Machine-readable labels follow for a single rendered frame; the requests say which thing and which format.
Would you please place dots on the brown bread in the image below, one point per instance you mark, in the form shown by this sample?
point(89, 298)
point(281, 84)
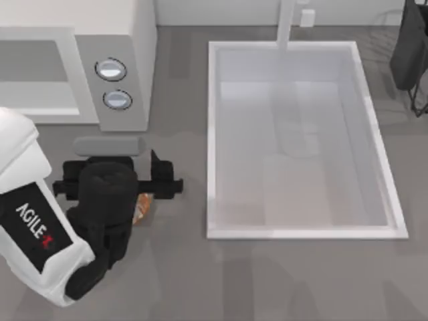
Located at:
point(143, 209)

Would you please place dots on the pale grey rounded box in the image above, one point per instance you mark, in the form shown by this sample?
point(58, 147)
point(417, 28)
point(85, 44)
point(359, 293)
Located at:
point(108, 146)

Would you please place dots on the grey microwave knob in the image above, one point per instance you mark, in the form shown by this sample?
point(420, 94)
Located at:
point(117, 100)
point(110, 69)

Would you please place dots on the microwave oven door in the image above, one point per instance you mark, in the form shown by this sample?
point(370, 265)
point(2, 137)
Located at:
point(33, 97)

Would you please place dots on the pale microwave oven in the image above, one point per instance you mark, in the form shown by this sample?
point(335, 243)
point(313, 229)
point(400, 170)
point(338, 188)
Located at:
point(140, 40)

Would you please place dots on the white sink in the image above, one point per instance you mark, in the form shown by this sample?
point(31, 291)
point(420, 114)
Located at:
point(301, 230)

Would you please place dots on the tall white tap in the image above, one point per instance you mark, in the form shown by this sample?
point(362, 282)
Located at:
point(284, 23)

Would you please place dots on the white wall socket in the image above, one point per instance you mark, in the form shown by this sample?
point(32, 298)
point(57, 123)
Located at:
point(307, 18)

